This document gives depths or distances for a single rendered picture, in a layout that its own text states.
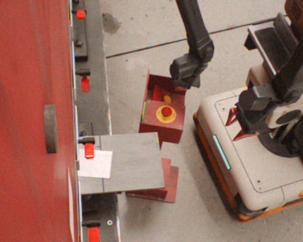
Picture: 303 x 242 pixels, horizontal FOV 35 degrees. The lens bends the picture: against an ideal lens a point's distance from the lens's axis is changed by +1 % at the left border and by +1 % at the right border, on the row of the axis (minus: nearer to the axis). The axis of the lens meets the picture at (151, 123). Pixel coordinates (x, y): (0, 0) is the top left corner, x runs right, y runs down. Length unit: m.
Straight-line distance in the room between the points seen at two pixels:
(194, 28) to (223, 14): 1.63
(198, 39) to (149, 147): 0.38
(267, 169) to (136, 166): 1.02
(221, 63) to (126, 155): 1.58
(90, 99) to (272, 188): 1.01
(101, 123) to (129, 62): 1.25
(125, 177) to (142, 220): 1.02
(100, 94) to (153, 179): 0.42
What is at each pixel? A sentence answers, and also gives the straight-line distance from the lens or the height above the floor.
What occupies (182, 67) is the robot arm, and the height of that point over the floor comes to 1.01.
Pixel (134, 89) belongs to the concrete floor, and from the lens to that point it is 2.72.
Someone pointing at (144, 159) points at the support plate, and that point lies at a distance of 1.42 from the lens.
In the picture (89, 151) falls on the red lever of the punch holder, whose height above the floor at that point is 1.31.
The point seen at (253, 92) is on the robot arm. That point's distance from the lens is 1.33.
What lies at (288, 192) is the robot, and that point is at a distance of 2.31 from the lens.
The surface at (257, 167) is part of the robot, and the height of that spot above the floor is 0.28.
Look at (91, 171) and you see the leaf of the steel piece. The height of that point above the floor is 1.00.
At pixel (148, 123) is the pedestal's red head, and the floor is 0.78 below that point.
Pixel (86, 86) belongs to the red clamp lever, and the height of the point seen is 1.19.
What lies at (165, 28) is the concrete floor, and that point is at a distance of 2.99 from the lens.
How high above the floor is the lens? 2.29
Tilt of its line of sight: 61 degrees down
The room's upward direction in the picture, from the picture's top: 11 degrees clockwise
